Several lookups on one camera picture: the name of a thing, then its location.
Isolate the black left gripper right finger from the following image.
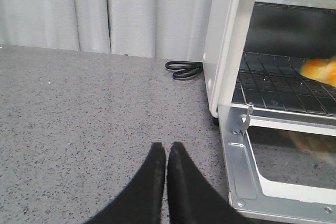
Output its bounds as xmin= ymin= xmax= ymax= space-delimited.
xmin=167 ymin=142 xmax=251 ymax=223

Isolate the oven glass door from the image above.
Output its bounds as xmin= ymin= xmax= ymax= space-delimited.
xmin=218 ymin=105 xmax=335 ymax=223

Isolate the metal oven wire rack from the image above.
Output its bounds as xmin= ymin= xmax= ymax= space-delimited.
xmin=232 ymin=52 xmax=335 ymax=116

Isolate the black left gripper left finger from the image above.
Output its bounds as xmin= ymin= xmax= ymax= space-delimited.
xmin=87 ymin=142 xmax=166 ymax=223

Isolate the black power cable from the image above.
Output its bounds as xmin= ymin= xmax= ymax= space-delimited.
xmin=165 ymin=60 xmax=204 ymax=80

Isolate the orange croissant bread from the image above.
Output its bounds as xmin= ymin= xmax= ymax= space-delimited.
xmin=300 ymin=56 xmax=335 ymax=87

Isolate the white Toshiba toaster oven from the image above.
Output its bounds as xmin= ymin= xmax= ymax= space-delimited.
xmin=203 ymin=0 xmax=335 ymax=118

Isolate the white curtain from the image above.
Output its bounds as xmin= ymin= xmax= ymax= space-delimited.
xmin=1 ymin=0 xmax=212 ymax=61

